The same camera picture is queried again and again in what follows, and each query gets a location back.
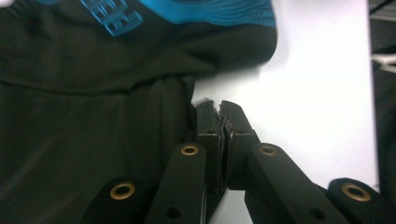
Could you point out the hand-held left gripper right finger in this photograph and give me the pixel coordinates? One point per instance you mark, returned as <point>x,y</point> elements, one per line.
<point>239,133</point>

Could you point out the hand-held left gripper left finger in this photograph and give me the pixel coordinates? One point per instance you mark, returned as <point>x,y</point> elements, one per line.
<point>209,137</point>

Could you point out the black sock with blue print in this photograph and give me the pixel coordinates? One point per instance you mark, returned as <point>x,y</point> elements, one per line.
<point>87,140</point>
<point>134,59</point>

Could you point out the white table cover sheet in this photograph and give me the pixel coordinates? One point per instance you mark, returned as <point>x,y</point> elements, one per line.
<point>311,109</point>

